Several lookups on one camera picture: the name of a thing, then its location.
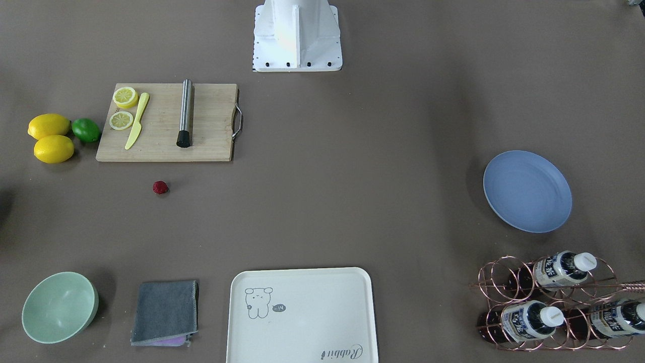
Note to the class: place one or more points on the red strawberry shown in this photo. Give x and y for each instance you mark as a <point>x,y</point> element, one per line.
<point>160,187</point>

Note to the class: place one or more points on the blue plate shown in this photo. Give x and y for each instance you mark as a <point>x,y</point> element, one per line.
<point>527,191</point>

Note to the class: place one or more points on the cream rabbit tray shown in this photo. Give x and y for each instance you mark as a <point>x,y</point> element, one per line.
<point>302,315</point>

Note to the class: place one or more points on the wooden cutting board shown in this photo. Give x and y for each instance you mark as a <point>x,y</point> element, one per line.
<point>212,126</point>

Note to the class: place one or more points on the grey folded cloth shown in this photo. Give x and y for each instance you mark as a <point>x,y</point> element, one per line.
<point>166,313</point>

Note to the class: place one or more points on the thin lemon slice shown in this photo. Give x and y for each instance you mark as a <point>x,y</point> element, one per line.
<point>121,120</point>

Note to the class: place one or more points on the thick lemon half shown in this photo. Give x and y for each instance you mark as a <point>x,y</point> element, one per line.
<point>125,97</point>

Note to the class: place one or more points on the lower drink bottle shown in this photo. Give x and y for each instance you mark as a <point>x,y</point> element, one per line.
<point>624,317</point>
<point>518,323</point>

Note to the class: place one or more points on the green lime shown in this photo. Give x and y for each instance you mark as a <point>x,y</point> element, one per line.
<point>86,130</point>

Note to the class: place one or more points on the top dark drink bottle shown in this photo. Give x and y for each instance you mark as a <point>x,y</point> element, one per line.
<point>564,269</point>

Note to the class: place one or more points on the upper yellow lemon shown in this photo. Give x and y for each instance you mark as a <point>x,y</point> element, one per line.
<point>48,124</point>

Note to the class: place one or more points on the green bowl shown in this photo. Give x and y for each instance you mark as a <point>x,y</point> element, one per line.
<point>59,307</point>

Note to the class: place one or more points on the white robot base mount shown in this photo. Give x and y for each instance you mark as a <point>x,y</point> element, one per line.
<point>297,36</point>

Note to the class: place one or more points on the copper wire bottle rack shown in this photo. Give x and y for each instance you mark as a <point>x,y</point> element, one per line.
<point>499,281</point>

